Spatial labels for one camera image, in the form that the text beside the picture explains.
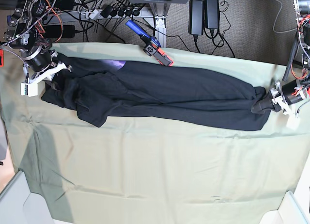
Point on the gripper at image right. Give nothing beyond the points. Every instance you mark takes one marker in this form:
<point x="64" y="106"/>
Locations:
<point x="289" y="98"/>

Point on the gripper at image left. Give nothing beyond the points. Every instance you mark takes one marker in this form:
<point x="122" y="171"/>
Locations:
<point x="40" y="63"/>

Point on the dark navy T-shirt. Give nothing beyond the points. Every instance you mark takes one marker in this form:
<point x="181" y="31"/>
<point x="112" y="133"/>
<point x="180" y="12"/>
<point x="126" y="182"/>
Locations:
<point x="97" y="89"/>

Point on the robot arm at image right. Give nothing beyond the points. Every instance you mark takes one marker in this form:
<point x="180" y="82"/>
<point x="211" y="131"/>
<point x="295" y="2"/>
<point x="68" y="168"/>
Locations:
<point x="301" y="41"/>

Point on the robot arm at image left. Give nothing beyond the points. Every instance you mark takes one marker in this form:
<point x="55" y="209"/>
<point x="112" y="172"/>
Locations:
<point x="32" y="29"/>

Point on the black power brick lower left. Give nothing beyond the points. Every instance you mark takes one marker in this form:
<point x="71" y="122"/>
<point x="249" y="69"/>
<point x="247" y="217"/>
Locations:
<point x="65" y="31"/>

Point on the black power brick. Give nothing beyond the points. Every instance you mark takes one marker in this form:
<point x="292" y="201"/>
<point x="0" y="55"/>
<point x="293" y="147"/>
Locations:
<point x="64" y="5"/>
<point x="65" y="31"/>

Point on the orange clamp pad left edge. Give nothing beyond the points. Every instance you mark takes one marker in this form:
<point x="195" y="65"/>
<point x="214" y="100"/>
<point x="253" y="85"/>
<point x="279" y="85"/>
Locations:
<point x="1" y="58"/>

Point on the black power brick upper left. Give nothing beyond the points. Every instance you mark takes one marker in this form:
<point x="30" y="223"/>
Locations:
<point x="64" y="5"/>

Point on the white bin lower right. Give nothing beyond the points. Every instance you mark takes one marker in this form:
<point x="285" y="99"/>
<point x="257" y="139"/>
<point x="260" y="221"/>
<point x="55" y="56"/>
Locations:
<point x="292" y="210"/>

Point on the white bin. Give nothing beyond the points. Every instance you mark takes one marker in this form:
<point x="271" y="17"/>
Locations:
<point x="18" y="205"/>
<point x="292" y="210"/>

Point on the blue orange bar clamp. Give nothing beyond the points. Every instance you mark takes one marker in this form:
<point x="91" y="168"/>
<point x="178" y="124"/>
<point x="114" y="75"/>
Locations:
<point x="152" y="46"/>

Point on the black power adapter right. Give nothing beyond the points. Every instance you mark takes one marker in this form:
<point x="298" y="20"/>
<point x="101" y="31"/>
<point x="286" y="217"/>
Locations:
<point x="212" y="14"/>

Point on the black power adapter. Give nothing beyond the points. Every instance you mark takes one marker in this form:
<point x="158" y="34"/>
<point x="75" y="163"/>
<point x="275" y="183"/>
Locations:
<point x="212" y="14"/>
<point x="196" y="17"/>

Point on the black power adapter left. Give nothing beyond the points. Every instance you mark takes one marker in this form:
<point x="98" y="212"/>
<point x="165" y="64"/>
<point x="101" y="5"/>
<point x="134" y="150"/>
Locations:
<point x="196" y="17"/>

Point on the white bin lower left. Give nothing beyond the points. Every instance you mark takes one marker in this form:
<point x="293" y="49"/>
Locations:
<point x="18" y="205"/>

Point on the light green table cloth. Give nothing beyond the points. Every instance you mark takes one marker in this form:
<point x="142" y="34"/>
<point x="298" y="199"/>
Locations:
<point x="148" y="170"/>

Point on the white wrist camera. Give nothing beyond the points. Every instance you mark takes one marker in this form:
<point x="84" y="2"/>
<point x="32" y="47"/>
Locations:
<point x="293" y="122"/>
<point x="29" y="89"/>

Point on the aluminium frame post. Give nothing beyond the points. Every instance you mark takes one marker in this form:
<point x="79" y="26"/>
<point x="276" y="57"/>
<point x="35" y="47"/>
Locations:
<point x="160" y="12"/>

